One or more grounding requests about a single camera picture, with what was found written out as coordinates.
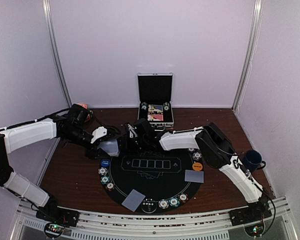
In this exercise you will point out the orange chips seat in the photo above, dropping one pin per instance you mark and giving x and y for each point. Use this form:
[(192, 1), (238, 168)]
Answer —
[(110, 186), (183, 197)]

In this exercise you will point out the blue card seat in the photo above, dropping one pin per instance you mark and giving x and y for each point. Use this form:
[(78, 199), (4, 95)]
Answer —
[(133, 200), (193, 176)]

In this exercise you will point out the blue card box in case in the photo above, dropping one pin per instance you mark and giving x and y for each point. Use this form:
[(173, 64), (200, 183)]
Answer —
[(152, 108)]

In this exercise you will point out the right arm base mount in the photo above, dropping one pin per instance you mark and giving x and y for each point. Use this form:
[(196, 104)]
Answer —
[(254, 212)]

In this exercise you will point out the right chip stack in case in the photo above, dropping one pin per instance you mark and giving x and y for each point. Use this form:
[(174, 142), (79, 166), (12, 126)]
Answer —
[(166, 106)]

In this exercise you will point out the orange big blind button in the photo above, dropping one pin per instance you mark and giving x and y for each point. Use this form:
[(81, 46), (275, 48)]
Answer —
[(197, 166)]

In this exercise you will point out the blue small blind button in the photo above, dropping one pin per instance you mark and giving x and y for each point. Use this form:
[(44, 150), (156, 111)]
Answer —
[(105, 163)]

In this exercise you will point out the green chips front seat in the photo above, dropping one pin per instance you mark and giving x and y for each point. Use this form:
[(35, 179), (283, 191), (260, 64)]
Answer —
[(174, 202)]

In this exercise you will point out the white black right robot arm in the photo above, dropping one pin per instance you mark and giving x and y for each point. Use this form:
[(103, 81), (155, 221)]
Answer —
[(216, 150)]

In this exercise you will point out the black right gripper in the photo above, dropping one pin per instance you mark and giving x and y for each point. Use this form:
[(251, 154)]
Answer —
[(126, 144)]

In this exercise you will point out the red floral plate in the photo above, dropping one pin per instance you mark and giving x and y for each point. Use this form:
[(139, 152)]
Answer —
[(89, 115)]

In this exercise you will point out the blue white chips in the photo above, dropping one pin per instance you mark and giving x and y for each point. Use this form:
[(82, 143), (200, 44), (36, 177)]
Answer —
[(196, 156), (102, 171), (163, 203)]

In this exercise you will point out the red card box in case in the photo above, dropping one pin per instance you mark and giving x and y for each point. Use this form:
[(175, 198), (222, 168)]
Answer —
[(155, 117)]

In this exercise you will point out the chip stack in case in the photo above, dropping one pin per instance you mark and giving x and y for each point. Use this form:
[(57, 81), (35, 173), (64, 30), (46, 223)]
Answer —
[(166, 106), (144, 106)]

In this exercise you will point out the dark blue mug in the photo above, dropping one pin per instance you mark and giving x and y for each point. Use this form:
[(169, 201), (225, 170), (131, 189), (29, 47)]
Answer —
[(253, 161)]

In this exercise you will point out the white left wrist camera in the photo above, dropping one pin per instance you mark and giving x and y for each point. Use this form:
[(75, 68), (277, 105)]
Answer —
[(98, 133)]

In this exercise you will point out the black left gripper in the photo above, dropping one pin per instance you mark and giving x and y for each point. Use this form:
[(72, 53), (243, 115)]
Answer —
[(92, 153)]

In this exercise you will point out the left chip stack in case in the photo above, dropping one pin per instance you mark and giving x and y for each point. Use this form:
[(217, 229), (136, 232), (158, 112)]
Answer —
[(144, 106)]

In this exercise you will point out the orange chips front seat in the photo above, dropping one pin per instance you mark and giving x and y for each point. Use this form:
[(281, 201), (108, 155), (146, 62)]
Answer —
[(183, 197)]

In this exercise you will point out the blue card front seat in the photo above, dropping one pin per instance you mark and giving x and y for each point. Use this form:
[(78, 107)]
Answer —
[(133, 200)]

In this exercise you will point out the grey blue card deck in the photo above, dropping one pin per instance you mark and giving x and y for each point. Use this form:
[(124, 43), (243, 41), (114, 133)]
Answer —
[(110, 147)]

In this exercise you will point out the red white patterned bowl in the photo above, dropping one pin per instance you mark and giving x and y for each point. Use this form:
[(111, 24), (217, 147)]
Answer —
[(83, 105)]

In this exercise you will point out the round black poker mat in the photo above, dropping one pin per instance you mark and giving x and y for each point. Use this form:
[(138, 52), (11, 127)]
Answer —
[(157, 175)]

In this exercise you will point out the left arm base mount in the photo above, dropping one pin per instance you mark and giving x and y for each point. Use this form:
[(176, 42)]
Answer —
[(57, 215)]

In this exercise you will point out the clear round dealer button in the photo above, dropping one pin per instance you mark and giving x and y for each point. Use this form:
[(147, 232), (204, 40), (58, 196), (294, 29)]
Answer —
[(149, 206)]

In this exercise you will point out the blue white chips front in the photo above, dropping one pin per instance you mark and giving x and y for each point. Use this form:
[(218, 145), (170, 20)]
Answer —
[(163, 203)]

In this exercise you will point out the aluminium poker case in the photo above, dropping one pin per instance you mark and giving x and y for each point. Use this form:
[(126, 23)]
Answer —
[(156, 89)]

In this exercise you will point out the aluminium front rail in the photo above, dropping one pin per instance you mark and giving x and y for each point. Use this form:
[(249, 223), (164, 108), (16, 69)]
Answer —
[(213, 225)]

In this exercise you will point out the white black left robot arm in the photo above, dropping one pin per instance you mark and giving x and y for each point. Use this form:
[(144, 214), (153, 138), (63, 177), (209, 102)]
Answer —
[(67, 124)]

